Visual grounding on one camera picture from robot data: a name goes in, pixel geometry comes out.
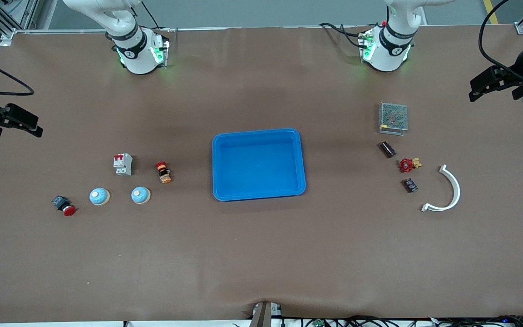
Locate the blue plastic tray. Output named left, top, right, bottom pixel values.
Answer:
left=212, top=128, right=307, bottom=202

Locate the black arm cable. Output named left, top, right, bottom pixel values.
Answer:
left=0, top=51, right=35, bottom=96
left=478, top=0, right=523, bottom=84

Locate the orange red push button switch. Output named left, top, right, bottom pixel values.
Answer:
left=155, top=161, right=172, bottom=184

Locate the brass valve red handwheel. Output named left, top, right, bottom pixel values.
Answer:
left=399, top=157, right=423, bottom=173

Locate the black base cable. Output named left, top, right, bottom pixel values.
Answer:
left=319, top=22, right=366, bottom=48

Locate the blue dome bell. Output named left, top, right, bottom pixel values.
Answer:
left=89, top=188, right=110, bottom=206
left=131, top=186, right=151, bottom=204

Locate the white curved plastic bracket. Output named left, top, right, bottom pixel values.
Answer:
left=421, top=164, right=461, bottom=213

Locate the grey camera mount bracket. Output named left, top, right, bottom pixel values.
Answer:
left=249, top=301, right=284, bottom=327

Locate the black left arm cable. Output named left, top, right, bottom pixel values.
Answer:
left=478, top=0, right=523, bottom=84

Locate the red mushroom push button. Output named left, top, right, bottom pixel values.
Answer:
left=52, top=195, right=77, bottom=217

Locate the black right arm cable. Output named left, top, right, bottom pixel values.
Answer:
left=0, top=51, right=35, bottom=96

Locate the perforated metal power supply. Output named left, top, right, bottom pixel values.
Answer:
left=378, top=101, right=409, bottom=136

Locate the white circuit breaker red switch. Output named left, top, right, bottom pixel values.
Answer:
left=113, top=154, right=133, bottom=177

